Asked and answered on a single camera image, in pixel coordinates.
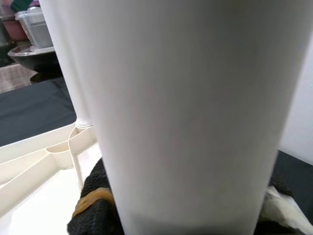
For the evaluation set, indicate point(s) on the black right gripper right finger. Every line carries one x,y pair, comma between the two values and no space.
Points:
278,208

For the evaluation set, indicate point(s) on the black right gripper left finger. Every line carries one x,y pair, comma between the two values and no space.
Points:
97,195

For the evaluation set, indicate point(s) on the white plastic table top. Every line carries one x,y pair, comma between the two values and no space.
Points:
36,171

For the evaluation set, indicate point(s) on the white plastic table leg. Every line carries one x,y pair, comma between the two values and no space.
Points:
195,98
71,61

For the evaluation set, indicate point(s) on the yellow rubber band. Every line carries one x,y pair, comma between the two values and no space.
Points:
90,198

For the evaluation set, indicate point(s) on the black tablecloth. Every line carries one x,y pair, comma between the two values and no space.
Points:
31,110

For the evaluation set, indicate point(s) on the beige woven bench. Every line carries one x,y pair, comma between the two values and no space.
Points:
12,79

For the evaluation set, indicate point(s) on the large black bowl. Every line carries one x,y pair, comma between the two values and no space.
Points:
34,58

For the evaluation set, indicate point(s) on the clear plastic storage container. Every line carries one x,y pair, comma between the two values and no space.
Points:
34,27

